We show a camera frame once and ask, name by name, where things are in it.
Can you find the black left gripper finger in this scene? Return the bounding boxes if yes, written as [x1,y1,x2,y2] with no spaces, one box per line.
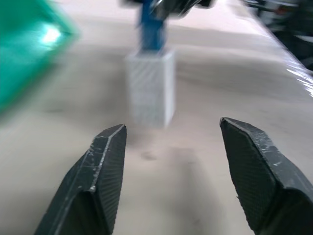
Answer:
[219,117,313,235]
[34,123,128,235]

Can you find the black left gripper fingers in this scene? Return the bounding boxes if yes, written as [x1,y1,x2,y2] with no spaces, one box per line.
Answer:
[118,0,216,19]

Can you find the blue cable plug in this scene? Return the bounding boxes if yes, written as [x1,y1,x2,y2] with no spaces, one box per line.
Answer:
[134,0,168,53]

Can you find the white coupler block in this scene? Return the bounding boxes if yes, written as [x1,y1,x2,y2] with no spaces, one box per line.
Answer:
[124,47,177,129]

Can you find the green plastic bin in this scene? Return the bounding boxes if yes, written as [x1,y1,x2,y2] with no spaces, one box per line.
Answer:
[0,0,83,112]

